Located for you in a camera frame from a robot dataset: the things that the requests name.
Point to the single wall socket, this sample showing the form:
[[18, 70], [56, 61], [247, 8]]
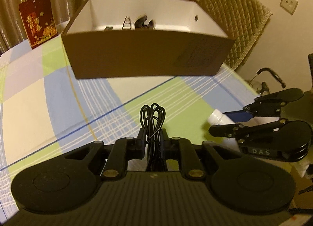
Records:
[[289, 5]]

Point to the brown cardboard box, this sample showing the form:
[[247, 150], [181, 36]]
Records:
[[186, 41]]

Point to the dark green ointment tube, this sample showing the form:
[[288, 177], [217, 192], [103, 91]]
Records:
[[108, 28]]

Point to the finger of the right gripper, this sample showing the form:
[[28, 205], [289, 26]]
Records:
[[243, 115], [227, 130]]

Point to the red gift bag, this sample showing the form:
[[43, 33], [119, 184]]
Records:
[[38, 21]]

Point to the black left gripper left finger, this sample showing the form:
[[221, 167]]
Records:
[[118, 155]]

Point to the metal hair clip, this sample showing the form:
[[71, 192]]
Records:
[[127, 24]]

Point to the checked tablecloth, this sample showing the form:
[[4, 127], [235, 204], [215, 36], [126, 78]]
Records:
[[46, 111]]

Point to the dark brown scrunchie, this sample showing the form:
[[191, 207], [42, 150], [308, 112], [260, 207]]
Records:
[[140, 23]]

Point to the glass kettle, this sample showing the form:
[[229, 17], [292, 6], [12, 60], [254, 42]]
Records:
[[262, 88]]

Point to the quilted beige chair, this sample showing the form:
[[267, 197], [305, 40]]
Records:
[[242, 20]]

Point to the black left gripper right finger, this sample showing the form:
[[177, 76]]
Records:
[[184, 152]]

